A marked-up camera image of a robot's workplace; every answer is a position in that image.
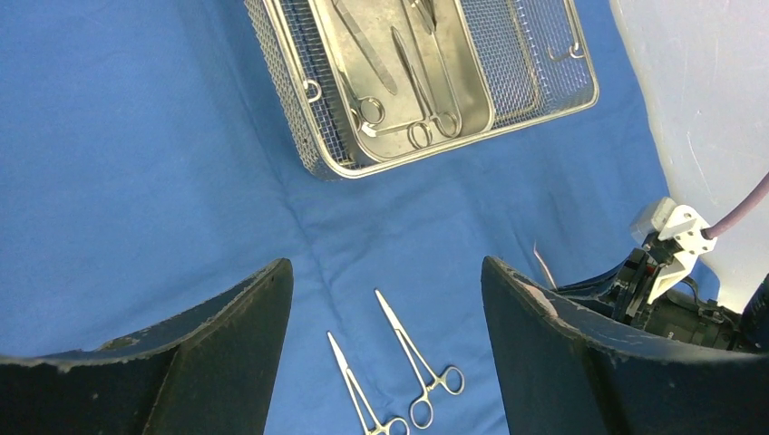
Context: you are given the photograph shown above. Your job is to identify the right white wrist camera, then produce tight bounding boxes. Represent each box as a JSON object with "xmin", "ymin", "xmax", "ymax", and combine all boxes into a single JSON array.
[{"xmin": 629, "ymin": 197, "xmax": 717, "ymax": 305}]

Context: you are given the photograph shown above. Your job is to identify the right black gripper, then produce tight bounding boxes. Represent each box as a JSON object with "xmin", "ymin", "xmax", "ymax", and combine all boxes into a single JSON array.
[{"xmin": 555, "ymin": 248, "xmax": 743, "ymax": 352}]

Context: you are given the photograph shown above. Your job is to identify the thin steel instrument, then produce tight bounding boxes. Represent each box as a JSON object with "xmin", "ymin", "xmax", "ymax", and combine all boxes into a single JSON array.
[{"xmin": 532, "ymin": 243, "xmax": 558, "ymax": 290}]

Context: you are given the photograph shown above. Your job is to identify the blue surgical drape cloth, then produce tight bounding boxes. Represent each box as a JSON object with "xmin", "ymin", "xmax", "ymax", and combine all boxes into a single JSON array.
[{"xmin": 1, "ymin": 1, "xmax": 668, "ymax": 434}]

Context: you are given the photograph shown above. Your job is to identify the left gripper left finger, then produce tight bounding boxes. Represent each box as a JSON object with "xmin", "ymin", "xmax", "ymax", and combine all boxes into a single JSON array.
[{"xmin": 1, "ymin": 258, "xmax": 294, "ymax": 434}]

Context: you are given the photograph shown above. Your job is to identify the stainless steel inner tray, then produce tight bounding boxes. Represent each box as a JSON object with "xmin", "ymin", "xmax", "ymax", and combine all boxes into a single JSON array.
[{"xmin": 309, "ymin": 1, "xmax": 495, "ymax": 166}]

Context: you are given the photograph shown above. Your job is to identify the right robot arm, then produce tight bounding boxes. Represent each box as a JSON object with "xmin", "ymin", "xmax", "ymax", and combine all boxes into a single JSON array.
[{"xmin": 555, "ymin": 248, "xmax": 768, "ymax": 353}]

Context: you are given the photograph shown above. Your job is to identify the forceps in tray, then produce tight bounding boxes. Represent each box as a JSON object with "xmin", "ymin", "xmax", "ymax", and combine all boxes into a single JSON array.
[{"xmin": 390, "ymin": 26, "xmax": 462, "ymax": 149}]

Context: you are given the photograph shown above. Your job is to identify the surgical scissors forceps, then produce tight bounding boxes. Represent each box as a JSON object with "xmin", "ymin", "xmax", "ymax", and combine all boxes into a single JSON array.
[{"xmin": 326, "ymin": 331, "xmax": 411, "ymax": 435}]

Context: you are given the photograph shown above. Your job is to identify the wire mesh instrument basket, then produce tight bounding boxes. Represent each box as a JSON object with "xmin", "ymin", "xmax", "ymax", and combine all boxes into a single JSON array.
[{"xmin": 245, "ymin": 1, "xmax": 599, "ymax": 180}]

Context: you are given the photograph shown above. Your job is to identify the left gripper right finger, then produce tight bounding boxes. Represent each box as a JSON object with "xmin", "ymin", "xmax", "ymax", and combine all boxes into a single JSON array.
[{"xmin": 481, "ymin": 256, "xmax": 768, "ymax": 434}]

